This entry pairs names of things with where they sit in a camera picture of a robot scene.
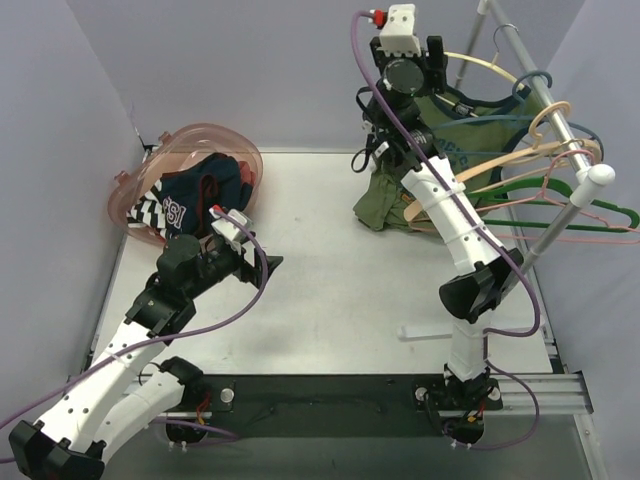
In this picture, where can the rust red tank top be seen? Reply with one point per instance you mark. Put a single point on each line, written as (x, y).
(247, 175)

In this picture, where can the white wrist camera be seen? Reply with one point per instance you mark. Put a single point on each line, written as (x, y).
(230, 226)
(396, 27)

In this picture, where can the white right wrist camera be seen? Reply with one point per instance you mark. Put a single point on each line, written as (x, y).
(396, 27)

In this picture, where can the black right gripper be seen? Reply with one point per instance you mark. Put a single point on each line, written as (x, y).
(435, 60)

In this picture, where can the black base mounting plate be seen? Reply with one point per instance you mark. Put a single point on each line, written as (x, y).
(338, 406)

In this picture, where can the aluminium frame rail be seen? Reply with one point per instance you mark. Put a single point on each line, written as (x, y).
(556, 394)

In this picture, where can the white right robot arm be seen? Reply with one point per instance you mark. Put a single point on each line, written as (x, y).
(467, 364)

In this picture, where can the black white striped tank top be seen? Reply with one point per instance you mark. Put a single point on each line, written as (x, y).
(148, 212)

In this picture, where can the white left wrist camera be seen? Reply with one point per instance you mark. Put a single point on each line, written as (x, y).
(230, 226)

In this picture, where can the teal blue hanger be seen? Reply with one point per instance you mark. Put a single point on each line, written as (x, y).
(510, 109)

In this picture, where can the beige wooden hanger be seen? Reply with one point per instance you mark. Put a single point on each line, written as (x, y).
(537, 149)

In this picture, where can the navy blue garment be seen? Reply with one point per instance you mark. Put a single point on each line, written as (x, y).
(188, 195)

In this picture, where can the pink translucent plastic basket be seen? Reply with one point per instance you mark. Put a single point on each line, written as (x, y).
(176, 152)

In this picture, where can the cream plastic hanger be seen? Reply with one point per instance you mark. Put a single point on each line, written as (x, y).
(465, 59)

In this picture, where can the metal clothes rack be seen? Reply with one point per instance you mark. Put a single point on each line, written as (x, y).
(550, 125)

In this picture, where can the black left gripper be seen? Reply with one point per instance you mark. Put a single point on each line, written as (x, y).
(248, 265)

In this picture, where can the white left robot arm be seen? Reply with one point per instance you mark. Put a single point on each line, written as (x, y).
(96, 416)

